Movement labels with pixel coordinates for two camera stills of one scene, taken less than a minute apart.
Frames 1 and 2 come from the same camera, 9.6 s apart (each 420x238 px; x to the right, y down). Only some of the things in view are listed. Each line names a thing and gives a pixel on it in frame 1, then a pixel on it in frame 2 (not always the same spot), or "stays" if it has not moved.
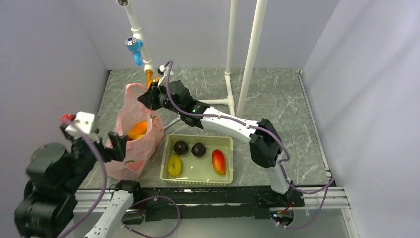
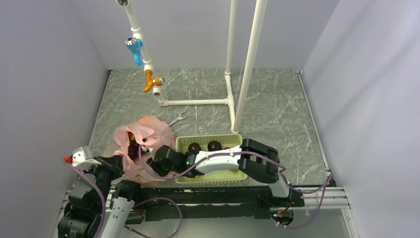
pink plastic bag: (126, 169) to (150, 133)
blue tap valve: (134, 45) stays
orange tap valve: (149, 74) stays
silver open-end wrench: (178, 119) stays
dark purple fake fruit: (198, 149) to (214, 146)
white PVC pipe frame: (229, 76) stays
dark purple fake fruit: (181, 147) to (194, 148)
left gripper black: (117, 150) to (114, 163)
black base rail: (165, 203) stays
